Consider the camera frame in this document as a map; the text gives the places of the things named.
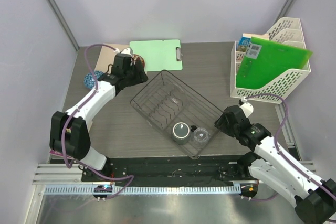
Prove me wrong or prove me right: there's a red floral plate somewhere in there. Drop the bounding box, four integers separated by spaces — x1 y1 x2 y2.
133 54 145 68

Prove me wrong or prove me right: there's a clear glass tumbler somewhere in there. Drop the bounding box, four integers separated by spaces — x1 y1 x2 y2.
192 127 210 146

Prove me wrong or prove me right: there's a blue patterned bowl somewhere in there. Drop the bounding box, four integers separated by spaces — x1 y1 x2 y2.
83 70 103 90

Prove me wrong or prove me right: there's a black wire dish rack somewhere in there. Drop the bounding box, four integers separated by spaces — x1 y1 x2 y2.
130 70 222 159

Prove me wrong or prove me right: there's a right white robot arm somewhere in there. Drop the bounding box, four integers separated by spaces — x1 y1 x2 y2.
214 102 335 223

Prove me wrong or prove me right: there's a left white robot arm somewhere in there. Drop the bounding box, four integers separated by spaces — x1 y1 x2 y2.
49 53 148 182

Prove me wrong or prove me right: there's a beige folder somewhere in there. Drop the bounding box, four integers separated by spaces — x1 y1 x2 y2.
95 44 129 72

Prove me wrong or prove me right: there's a green clipboard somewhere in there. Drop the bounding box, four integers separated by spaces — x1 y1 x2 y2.
129 39 183 72

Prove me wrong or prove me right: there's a grey ceramic mug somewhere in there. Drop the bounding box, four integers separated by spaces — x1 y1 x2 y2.
171 122 197 145

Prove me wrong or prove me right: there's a green plastic folder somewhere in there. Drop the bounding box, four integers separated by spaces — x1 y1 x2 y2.
236 37 312 90

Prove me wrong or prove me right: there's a blue booklet in organizer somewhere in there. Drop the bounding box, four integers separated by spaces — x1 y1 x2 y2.
236 33 252 52

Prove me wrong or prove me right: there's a white file organizer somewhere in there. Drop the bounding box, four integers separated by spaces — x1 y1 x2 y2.
229 17 312 104

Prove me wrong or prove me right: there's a purple treehouse book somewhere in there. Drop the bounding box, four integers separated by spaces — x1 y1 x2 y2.
49 150 63 156

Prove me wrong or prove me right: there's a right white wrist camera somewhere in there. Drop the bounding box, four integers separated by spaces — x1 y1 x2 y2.
239 97 254 118

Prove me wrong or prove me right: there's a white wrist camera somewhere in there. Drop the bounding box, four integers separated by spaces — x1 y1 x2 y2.
114 47 133 57
239 97 254 118

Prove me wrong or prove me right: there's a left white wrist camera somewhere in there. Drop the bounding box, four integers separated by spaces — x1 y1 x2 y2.
114 47 133 57

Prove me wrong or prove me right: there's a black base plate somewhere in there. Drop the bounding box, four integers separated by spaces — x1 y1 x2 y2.
81 154 268 187

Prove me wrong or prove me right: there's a white slotted cable duct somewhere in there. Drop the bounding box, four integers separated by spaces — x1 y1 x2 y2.
44 184 241 195

